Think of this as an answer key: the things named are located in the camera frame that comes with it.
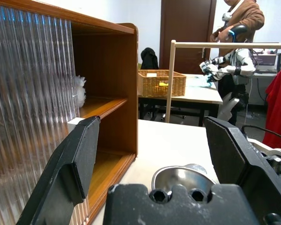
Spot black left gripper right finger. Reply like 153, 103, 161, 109
203, 116, 281, 220

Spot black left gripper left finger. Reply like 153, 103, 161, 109
15, 115, 101, 225

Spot white fluffy toy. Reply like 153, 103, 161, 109
74, 75, 87, 109

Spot ribbed clear cabinet door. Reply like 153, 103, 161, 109
0, 3, 89, 225

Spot brown wooden cabinet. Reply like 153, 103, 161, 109
0, 0, 139, 225

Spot stainless steel bowl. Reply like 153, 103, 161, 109
151, 163, 217, 195

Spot red garment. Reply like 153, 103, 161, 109
262, 65, 281, 149

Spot white table with black legs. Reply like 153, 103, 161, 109
138, 74, 223, 127

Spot light blue cloth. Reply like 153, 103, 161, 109
186, 75, 213, 89

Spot white and black humanoid robot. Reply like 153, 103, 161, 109
199, 48, 257, 122

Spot wicker basket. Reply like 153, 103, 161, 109
138, 69, 187, 98

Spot black handheld controller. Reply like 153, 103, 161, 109
227, 24, 248, 42

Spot black jacket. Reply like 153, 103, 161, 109
140, 47, 159, 70

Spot person in brown coat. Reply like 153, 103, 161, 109
209, 0, 265, 126

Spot dark brown door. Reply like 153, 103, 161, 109
159, 0, 217, 75

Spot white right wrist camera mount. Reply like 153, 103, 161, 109
247, 137, 281, 162

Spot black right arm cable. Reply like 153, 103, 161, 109
241, 125, 281, 143

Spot white door handle block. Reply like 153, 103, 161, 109
67, 117, 85, 132

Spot light wooden rack frame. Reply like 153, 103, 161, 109
165, 39, 281, 124

